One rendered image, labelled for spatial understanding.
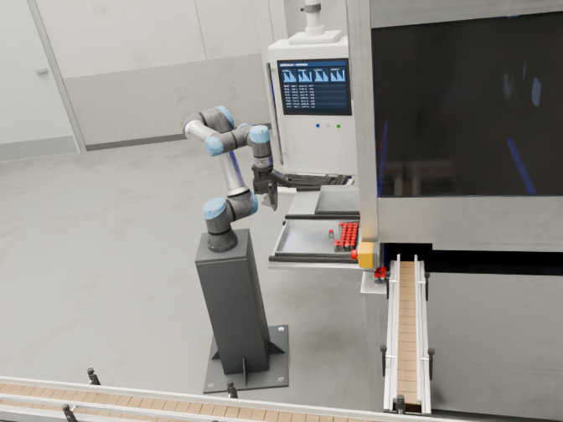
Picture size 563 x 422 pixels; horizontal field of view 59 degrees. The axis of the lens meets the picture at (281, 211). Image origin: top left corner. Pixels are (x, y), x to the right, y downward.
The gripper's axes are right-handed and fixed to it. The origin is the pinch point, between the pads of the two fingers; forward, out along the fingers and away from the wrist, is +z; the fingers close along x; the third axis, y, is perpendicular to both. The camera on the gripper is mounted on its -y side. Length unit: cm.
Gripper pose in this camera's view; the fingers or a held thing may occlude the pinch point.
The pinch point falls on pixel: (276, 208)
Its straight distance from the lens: 206.8
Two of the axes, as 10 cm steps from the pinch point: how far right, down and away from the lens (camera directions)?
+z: 1.3, 8.6, 4.9
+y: -9.7, 0.0, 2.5
